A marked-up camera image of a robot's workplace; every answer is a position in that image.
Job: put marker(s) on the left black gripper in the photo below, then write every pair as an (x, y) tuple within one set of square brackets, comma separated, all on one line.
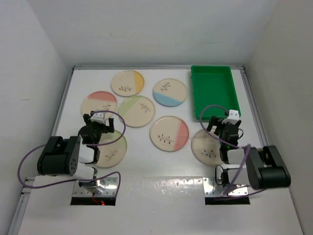
[(109, 128)]

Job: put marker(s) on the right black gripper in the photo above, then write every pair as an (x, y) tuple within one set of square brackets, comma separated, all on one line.
[(215, 121)]

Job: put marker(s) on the pink and cream plate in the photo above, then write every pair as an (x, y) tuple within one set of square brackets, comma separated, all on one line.
[(169, 133), (97, 101)]

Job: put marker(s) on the blue and cream plate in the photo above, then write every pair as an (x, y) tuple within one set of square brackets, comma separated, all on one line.
[(170, 92), (206, 149)]

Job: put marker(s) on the green and cream plate front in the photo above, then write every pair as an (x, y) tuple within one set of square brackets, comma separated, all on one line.
[(111, 154)]

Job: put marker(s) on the green and cream plate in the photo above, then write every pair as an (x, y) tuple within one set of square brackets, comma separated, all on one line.
[(137, 111), (111, 154)]

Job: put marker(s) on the yellow and cream plate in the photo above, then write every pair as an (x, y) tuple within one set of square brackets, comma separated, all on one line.
[(128, 83)]

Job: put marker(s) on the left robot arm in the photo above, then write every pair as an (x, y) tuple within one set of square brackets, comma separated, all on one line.
[(71, 157)]

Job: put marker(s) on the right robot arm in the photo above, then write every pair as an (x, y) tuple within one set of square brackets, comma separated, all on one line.
[(265, 167)]

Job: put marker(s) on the green plastic bin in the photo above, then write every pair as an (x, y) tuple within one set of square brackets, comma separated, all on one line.
[(213, 85)]

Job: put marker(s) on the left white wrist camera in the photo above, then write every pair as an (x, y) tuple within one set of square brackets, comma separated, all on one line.
[(98, 117)]

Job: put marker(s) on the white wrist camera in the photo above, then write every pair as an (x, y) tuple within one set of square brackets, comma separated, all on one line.
[(98, 117), (232, 118)]

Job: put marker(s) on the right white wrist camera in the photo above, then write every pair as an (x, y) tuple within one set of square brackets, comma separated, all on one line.
[(232, 118)]

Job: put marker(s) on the aluminium frame rail right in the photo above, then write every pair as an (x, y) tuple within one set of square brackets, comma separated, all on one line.
[(253, 106)]

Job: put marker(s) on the aluminium frame rail back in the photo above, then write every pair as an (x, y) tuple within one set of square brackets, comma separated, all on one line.
[(132, 67)]

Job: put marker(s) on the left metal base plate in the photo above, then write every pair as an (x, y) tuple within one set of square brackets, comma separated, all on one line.
[(106, 187)]

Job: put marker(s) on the metal base plate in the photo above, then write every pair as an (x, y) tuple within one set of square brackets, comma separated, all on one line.
[(212, 189), (106, 187)]

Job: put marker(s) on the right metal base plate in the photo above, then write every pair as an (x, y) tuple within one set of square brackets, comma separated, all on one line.
[(212, 189)]

